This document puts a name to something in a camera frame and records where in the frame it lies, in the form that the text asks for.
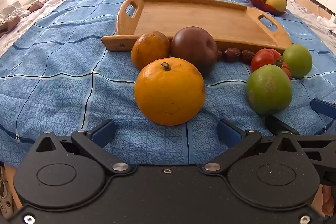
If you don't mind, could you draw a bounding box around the white patterned bed sheet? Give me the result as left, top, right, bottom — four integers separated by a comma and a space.
0, 0, 336, 56

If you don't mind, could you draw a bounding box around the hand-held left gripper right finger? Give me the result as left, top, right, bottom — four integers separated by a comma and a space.
202, 118, 306, 176

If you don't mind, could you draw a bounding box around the small orange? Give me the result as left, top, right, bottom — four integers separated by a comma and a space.
131, 31, 172, 71

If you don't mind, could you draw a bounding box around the blue checked blanket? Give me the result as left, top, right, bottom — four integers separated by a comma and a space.
0, 0, 336, 169

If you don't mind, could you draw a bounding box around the green apple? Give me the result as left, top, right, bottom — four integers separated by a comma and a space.
282, 44, 313, 79
246, 65, 293, 116

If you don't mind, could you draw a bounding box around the large orange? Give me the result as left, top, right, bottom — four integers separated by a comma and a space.
134, 57, 206, 126

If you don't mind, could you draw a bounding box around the white sneaker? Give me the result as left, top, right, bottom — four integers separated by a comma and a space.
0, 166, 13, 220

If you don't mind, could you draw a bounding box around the wooden tray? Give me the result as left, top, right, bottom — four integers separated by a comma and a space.
101, 0, 293, 55

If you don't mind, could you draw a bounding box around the brown garment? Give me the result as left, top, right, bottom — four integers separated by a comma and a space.
0, 15, 21, 38

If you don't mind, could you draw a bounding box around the white cloth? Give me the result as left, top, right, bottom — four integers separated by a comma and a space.
316, 15, 336, 35

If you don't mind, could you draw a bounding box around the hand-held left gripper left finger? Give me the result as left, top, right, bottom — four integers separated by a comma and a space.
29, 118, 132, 176

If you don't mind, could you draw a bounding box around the red tomato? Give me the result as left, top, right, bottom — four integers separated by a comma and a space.
251, 48, 292, 80

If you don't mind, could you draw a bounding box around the yellow pear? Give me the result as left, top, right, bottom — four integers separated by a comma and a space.
266, 0, 287, 12

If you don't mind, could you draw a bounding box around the person's right hand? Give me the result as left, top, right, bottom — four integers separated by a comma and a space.
321, 184, 336, 217

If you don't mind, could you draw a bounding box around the white garment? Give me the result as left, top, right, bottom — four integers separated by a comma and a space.
0, 5, 32, 20

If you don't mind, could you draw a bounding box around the pink garment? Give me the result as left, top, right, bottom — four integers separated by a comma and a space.
26, 0, 51, 13

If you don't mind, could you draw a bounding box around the dark brown apple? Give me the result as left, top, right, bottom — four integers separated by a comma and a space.
171, 27, 218, 77

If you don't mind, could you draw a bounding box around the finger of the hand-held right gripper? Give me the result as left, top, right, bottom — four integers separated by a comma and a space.
310, 97, 336, 132
265, 115, 336, 148

